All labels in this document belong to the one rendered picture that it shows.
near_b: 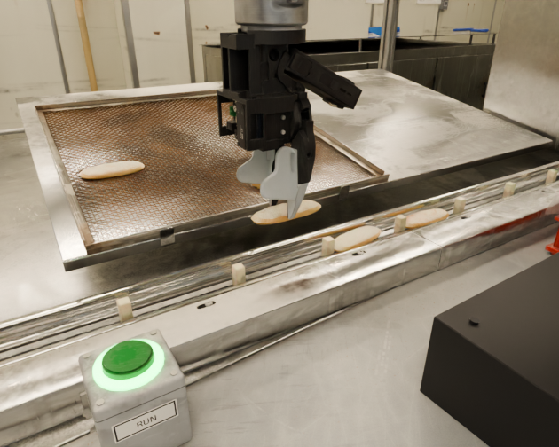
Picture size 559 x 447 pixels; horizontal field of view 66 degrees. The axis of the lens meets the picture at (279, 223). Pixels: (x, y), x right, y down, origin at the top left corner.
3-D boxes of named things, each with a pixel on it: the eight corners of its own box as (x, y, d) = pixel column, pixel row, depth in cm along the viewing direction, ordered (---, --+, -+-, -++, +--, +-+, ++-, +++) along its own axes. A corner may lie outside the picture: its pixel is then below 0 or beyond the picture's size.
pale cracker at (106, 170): (82, 183, 66) (81, 176, 66) (77, 171, 69) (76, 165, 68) (147, 171, 71) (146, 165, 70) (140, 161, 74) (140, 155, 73)
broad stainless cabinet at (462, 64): (275, 222, 264) (274, 41, 220) (208, 173, 345) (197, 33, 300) (477, 168, 354) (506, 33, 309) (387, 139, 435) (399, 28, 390)
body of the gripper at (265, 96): (218, 141, 51) (211, 28, 45) (280, 131, 55) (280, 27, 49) (249, 159, 45) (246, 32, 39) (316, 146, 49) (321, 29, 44)
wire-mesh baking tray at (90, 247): (87, 255, 53) (85, 246, 52) (35, 113, 87) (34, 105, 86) (388, 181, 76) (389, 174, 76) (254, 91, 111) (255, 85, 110)
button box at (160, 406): (110, 513, 35) (82, 418, 30) (91, 440, 41) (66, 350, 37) (204, 465, 39) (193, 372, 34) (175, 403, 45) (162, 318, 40)
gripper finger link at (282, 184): (256, 227, 51) (248, 149, 48) (297, 215, 54) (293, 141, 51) (270, 233, 49) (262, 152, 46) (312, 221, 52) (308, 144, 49)
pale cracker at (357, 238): (343, 255, 60) (343, 248, 60) (323, 246, 63) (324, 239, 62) (387, 234, 66) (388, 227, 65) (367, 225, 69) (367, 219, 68)
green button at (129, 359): (110, 396, 33) (106, 380, 32) (99, 364, 36) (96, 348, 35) (161, 376, 35) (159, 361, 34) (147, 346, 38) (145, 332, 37)
